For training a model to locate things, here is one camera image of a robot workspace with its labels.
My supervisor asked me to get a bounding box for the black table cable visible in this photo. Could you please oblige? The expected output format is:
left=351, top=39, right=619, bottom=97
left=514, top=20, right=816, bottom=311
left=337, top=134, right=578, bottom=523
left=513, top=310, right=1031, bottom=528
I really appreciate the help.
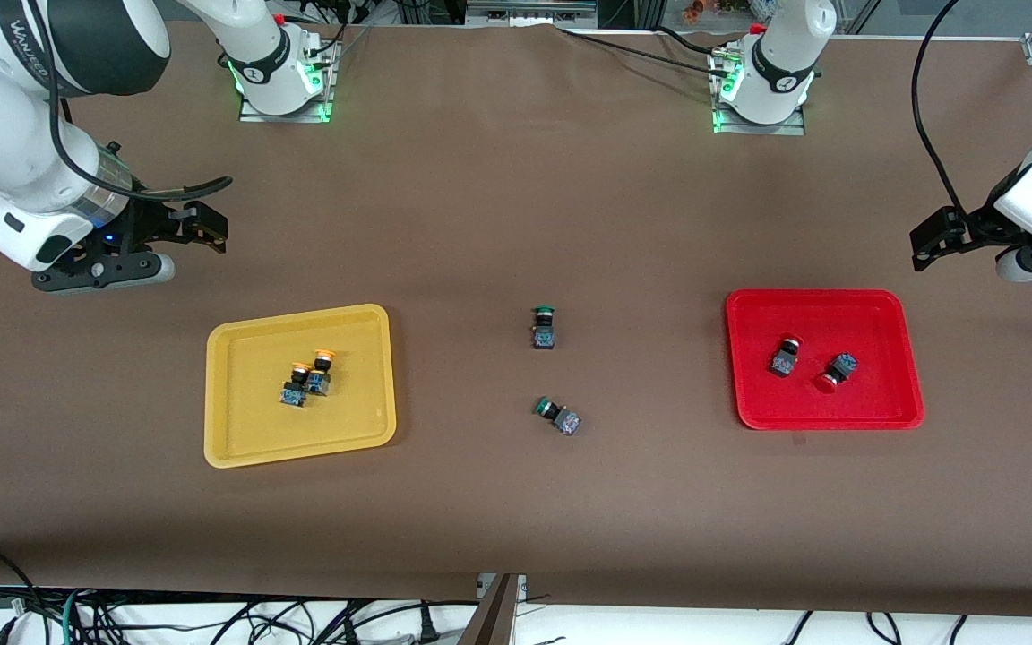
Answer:
left=555, top=25, right=732, bottom=80

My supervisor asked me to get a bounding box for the red push button switch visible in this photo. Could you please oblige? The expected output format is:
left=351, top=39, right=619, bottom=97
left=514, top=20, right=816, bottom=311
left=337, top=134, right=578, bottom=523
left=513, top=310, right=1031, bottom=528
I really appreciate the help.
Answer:
left=816, top=352, right=859, bottom=394
left=769, top=334, right=804, bottom=379

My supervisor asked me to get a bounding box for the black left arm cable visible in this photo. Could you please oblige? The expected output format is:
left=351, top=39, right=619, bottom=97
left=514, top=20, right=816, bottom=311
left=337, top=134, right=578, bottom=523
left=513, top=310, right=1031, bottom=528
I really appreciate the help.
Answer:
left=913, top=0, right=969, bottom=216

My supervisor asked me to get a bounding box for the brown wooden post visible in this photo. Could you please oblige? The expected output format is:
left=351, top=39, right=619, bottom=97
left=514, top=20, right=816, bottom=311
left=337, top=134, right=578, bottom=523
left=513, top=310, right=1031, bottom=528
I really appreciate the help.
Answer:
left=458, top=573, right=521, bottom=645

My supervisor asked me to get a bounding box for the green floor cable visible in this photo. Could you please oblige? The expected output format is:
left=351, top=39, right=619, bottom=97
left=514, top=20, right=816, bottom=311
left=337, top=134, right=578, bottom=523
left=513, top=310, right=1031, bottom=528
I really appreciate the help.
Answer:
left=62, top=587, right=89, bottom=645

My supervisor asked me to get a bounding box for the red plastic tray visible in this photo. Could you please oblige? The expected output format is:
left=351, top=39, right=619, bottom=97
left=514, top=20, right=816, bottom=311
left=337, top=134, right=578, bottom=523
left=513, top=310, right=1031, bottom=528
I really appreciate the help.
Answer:
left=725, top=288, right=926, bottom=432

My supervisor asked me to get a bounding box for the yellow push button switch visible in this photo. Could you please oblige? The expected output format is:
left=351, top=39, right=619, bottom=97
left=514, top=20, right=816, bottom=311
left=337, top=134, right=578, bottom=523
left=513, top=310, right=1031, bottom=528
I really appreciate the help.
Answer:
left=305, top=348, right=340, bottom=397
left=279, top=362, right=314, bottom=409

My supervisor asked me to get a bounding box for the yellow plastic tray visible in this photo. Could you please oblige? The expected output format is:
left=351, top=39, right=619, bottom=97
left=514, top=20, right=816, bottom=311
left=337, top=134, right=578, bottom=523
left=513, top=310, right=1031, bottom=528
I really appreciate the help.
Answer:
left=203, top=304, right=398, bottom=469

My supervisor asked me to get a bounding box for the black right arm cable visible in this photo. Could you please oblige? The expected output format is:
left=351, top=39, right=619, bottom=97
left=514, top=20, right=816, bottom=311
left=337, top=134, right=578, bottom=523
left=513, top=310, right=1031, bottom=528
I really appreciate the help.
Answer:
left=28, top=18, right=235, bottom=200

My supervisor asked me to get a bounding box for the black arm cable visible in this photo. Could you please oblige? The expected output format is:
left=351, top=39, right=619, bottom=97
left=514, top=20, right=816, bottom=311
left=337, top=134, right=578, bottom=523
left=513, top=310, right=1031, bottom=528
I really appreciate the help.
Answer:
left=913, top=0, right=969, bottom=216
left=28, top=18, right=235, bottom=200

